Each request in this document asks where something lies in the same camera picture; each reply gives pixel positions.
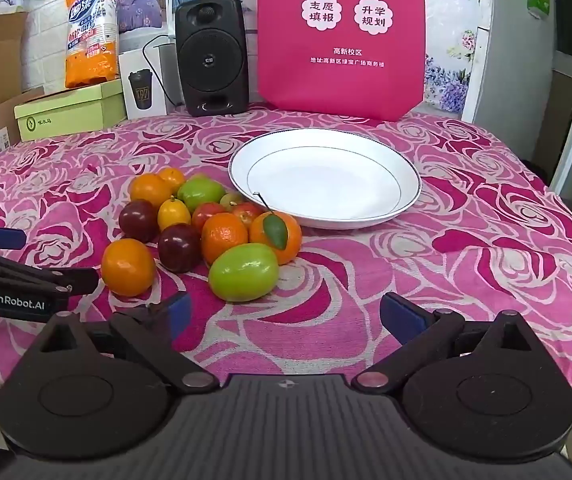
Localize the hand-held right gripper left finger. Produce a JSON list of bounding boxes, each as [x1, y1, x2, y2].
[[30, 292, 219, 395]]

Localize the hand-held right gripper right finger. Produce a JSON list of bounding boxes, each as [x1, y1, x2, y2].
[[353, 292, 549, 395]]

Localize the dark red plum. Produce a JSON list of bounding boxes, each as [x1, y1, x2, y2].
[[157, 223, 203, 273], [118, 199, 160, 242]]

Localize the large orange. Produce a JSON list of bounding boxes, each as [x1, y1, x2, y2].
[[101, 238, 157, 297], [129, 172, 173, 208]]

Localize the orange mandarin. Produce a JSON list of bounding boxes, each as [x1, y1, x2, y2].
[[201, 212, 249, 266]]

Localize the small yellow citrus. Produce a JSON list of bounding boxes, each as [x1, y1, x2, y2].
[[157, 196, 192, 232]]

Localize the small red apple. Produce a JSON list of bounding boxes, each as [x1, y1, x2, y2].
[[231, 202, 265, 228]]

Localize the orange with green leaf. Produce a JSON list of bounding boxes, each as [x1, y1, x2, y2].
[[248, 211, 303, 266]]

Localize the white plate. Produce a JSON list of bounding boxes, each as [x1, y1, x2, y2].
[[228, 128, 422, 230]]

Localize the small green-red apple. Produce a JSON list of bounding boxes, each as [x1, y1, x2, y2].
[[219, 192, 246, 213]]

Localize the pink rose tablecloth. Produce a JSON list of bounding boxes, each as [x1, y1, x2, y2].
[[0, 102, 572, 401]]

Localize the small orange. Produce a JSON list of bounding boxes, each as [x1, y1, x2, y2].
[[158, 167, 187, 192]]

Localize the green shoe box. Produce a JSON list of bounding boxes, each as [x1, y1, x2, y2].
[[14, 79, 128, 142]]

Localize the orange paper cup packet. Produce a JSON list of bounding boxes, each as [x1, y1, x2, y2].
[[64, 0, 121, 90]]

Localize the white cup box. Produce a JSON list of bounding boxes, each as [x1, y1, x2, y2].
[[117, 44, 177, 121]]

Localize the pink tote bag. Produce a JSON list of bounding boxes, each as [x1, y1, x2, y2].
[[257, 0, 426, 122]]

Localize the black speaker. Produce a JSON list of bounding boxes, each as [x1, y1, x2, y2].
[[174, 0, 250, 117]]

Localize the purple bedding poster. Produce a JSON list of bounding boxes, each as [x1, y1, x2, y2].
[[116, 0, 172, 53]]

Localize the black speaker cable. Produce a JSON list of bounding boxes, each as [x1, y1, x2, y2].
[[141, 35, 187, 107]]

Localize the floral wall poster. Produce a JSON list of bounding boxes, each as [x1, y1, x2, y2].
[[423, 0, 487, 113]]

